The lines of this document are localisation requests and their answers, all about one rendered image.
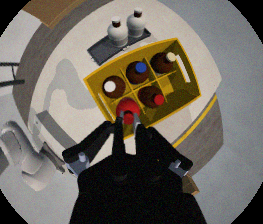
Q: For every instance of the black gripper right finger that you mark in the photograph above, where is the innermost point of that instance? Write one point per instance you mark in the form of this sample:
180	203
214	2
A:
166	153

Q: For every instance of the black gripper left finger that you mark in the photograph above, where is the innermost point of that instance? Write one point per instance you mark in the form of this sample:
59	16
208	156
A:
78	157

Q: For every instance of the red bottle with pink label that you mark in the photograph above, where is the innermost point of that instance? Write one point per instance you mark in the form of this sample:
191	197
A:
128	106

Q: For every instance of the yellow crate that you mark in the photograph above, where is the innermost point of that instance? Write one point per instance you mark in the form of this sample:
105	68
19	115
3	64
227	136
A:
176	91

